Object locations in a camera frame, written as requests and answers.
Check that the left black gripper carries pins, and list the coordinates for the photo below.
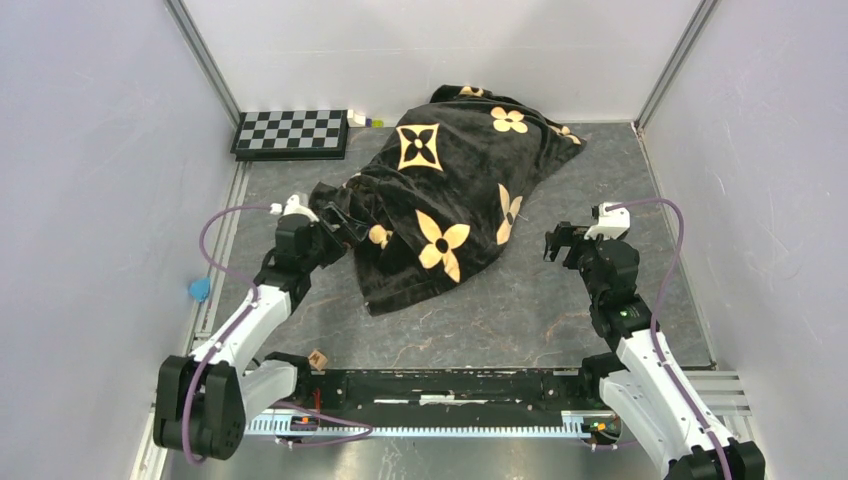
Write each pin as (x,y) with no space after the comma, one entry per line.
(348,235)

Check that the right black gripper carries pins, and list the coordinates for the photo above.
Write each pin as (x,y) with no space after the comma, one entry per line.
(564,234)

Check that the black floral pillowcase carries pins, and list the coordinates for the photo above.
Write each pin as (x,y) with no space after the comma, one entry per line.
(441,198)

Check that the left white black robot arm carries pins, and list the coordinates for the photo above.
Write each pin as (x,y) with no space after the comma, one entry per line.
(206,398)

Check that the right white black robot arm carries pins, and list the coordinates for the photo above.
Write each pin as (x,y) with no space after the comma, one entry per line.
(639,379)

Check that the black white checkerboard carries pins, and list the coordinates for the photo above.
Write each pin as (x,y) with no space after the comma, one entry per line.
(291,135)

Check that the small white green block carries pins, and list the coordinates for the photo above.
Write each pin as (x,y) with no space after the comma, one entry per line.
(357,119)

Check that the small wooden cube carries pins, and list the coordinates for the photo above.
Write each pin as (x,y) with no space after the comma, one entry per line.
(318,361)

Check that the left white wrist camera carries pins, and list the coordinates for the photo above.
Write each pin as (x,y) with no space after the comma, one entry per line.
(296,204)

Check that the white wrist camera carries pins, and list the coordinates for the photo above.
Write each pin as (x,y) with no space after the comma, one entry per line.
(296,204)
(611,222)

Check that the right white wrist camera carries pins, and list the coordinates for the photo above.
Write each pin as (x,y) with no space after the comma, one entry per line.
(611,222)

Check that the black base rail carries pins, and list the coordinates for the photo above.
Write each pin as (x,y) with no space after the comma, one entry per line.
(440,403)

